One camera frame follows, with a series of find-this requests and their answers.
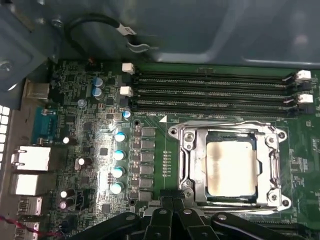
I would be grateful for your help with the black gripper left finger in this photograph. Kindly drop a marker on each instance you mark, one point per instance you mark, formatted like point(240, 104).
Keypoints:
point(160, 227)

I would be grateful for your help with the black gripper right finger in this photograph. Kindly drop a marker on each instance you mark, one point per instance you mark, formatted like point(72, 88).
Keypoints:
point(190, 227)

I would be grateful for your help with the metal socket cover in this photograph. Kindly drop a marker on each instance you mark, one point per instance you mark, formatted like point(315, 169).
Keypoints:
point(197, 170)

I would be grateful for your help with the silver CPU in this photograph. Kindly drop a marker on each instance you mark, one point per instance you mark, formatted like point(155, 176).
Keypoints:
point(230, 170)

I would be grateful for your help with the CPU socket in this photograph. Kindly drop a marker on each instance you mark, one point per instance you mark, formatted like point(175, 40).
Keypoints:
point(279, 203)

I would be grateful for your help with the green RAM stick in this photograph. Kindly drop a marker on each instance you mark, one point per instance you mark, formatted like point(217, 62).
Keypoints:
point(275, 222)

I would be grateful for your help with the RAM slot white latches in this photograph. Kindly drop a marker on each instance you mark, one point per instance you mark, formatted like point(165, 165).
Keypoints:
point(212, 95)
point(212, 75)

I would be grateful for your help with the green motherboard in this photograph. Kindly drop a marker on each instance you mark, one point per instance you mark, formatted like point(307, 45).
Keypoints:
point(300, 140)

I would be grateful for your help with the black PC case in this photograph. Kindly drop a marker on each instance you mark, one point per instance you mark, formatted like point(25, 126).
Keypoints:
point(200, 30)

